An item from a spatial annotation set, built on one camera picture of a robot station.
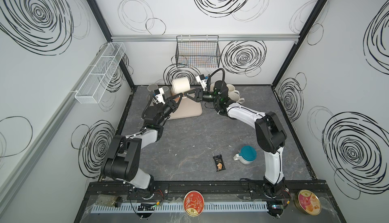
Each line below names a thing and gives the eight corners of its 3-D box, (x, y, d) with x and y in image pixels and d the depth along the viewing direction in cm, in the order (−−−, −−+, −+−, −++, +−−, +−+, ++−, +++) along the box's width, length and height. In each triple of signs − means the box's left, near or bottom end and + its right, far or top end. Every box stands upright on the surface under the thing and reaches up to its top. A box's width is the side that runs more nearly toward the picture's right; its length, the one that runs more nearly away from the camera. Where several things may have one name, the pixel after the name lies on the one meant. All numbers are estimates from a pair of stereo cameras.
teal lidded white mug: (234, 164, 84) (237, 159, 77) (232, 151, 89) (235, 145, 82) (252, 164, 84) (258, 159, 77) (249, 151, 89) (254, 145, 82)
